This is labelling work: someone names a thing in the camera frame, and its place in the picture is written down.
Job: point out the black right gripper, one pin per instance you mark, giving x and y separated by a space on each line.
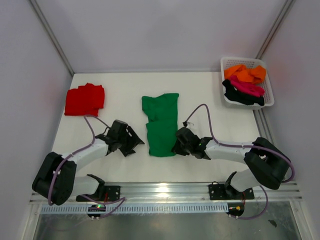
177 149

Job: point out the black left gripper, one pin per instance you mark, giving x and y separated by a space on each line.
133 141

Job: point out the green t shirt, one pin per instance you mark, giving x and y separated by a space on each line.
162 114

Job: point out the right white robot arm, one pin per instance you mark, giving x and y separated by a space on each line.
266 165

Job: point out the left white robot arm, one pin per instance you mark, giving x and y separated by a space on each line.
56 178

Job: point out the folded red t shirt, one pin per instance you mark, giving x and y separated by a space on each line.
87 99

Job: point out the black t shirt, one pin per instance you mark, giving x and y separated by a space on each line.
236 96

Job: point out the left black controller board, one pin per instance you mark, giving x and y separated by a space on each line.
96 211

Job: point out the black controller board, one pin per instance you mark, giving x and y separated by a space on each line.
235 209
96 211

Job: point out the pink t shirt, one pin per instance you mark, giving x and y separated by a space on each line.
246 87

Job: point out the right black controller board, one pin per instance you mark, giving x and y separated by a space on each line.
235 209

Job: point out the orange t shirt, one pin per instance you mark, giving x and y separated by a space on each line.
248 75

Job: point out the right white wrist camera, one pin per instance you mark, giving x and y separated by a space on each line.
187 123

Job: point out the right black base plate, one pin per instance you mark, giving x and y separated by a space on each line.
217 191

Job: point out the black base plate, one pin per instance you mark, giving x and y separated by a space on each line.
217 191
112 192

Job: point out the aluminium front rail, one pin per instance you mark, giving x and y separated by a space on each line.
197 192

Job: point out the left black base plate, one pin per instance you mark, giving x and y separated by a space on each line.
112 192

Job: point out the white slotted cable duct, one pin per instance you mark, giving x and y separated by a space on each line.
145 208

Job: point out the left corner frame post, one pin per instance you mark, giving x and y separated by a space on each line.
51 35

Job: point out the corner frame post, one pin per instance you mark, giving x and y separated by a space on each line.
276 26
51 35

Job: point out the right corner frame post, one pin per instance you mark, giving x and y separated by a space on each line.
276 26

